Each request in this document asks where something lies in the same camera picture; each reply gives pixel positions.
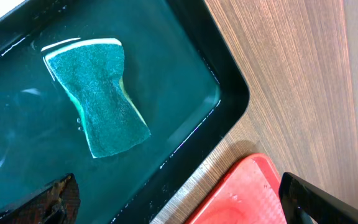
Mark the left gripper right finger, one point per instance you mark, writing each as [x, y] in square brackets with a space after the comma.
[303, 202]

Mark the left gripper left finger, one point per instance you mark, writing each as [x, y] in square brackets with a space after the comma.
[56, 202]

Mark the green yellow sponge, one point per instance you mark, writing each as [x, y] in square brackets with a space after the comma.
[91, 72]

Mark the red plastic tray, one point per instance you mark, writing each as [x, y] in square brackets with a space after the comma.
[248, 193]

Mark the black water tray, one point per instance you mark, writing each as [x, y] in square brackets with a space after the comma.
[178, 72]

